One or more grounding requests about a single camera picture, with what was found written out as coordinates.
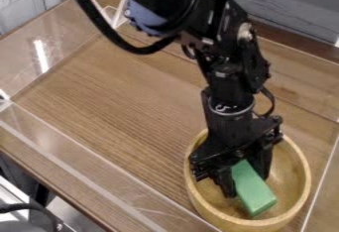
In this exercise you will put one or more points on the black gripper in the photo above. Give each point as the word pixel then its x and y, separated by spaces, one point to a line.
pixel 240 135

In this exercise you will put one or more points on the green rectangular block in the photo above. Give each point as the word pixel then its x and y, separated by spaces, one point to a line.
pixel 254 192

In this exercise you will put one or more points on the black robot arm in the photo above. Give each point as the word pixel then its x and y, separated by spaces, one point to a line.
pixel 217 35

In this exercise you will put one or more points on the brown wooden bowl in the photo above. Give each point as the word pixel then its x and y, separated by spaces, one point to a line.
pixel 290 183

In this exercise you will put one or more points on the clear acrylic corner bracket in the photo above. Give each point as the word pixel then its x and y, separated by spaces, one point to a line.
pixel 113 14

